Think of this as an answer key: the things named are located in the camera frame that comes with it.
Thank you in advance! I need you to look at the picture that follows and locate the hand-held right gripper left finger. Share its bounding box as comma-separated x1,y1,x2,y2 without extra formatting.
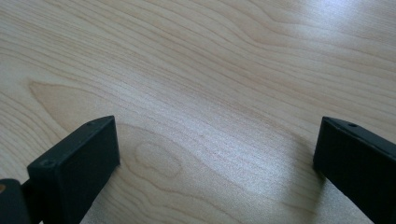
26,115,121,224

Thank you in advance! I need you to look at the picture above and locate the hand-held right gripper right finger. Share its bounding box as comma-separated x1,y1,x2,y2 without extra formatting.
312,116,396,224

